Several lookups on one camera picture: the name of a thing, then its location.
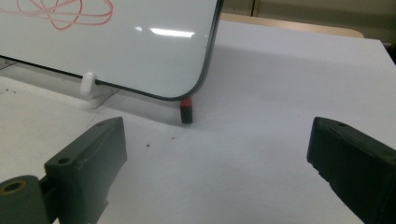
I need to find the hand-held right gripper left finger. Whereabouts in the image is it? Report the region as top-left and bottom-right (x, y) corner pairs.
(44, 116), (128, 224)

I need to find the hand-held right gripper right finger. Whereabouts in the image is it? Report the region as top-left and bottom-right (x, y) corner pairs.
(305, 116), (396, 224)

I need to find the white whiteboard with dark rim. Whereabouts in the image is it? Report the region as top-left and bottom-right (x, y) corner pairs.
(0, 0), (225, 102)

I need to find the white plastic whiteboard stand clip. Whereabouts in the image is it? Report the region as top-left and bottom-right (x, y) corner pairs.
(78, 71), (120, 110)

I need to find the wooden table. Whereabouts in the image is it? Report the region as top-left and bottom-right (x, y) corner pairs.
(219, 12), (365, 39)

